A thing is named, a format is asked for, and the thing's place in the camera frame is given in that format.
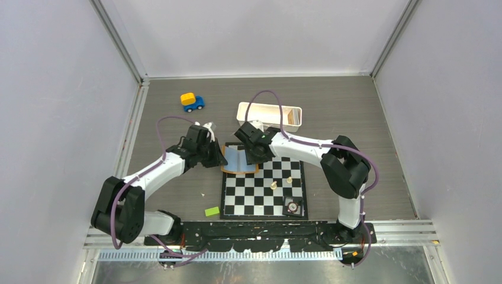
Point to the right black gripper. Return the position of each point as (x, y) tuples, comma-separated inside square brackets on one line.
[(252, 160)]

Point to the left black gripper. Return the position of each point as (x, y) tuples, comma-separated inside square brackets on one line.
[(218, 160)]

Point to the white rectangular plastic tray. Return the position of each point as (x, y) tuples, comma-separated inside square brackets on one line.
[(268, 114)]

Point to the credit cards stack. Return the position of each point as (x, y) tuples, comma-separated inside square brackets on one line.
[(295, 116)]

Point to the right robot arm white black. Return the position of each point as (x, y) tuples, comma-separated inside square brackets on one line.
[(346, 169)]

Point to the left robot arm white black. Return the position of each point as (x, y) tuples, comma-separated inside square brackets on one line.
[(120, 209)]

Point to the green rectangular block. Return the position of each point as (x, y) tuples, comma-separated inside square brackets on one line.
[(209, 212)]

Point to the small black framed round object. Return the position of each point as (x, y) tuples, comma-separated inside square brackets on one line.
[(293, 206)]

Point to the blue yellow toy car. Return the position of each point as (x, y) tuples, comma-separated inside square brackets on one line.
[(190, 102)]

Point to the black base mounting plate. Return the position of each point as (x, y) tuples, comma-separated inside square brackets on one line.
[(264, 236)]

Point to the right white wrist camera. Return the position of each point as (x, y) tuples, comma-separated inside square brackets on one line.
[(258, 125)]

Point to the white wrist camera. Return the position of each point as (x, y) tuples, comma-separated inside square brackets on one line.
[(210, 126), (258, 125)]

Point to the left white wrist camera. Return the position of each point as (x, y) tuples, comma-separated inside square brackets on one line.
[(210, 126)]

